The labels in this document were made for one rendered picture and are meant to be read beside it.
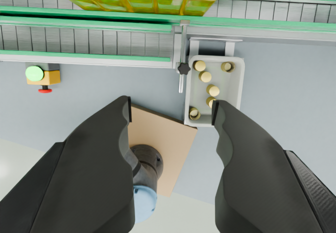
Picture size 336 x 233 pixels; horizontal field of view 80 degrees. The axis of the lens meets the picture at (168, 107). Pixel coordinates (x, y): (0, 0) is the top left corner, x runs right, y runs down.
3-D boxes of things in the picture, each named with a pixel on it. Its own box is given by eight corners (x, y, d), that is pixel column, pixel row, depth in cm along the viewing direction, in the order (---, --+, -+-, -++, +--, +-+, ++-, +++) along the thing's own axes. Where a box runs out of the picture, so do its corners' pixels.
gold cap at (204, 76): (208, 81, 69) (211, 83, 65) (198, 81, 69) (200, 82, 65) (209, 71, 68) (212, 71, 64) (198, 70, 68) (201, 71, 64)
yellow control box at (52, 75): (60, 62, 68) (47, 62, 61) (61, 84, 70) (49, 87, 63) (39, 61, 68) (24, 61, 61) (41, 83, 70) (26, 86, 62)
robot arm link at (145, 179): (134, 203, 65) (126, 239, 51) (108, 171, 62) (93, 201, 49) (165, 184, 63) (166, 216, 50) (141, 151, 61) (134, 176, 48)
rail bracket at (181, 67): (187, 26, 54) (194, 16, 42) (183, 88, 58) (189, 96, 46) (176, 25, 54) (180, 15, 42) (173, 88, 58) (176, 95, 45)
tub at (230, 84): (236, 57, 69) (246, 57, 60) (229, 120, 74) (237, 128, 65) (185, 55, 68) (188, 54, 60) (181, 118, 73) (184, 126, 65)
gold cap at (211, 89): (215, 94, 70) (219, 96, 66) (205, 94, 70) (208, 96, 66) (216, 84, 69) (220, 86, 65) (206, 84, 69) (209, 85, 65)
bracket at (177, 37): (184, 36, 61) (187, 33, 54) (183, 68, 63) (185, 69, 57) (173, 36, 61) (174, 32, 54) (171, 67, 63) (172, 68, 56)
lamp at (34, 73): (44, 66, 61) (38, 66, 58) (45, 81, 62) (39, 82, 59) (28, 65, 61) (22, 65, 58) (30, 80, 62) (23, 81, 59)
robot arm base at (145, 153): (156, 187, 75) (155, 206, 65) (116, 177, 73) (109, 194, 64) (168, 150, 71) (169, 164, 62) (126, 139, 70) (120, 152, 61)
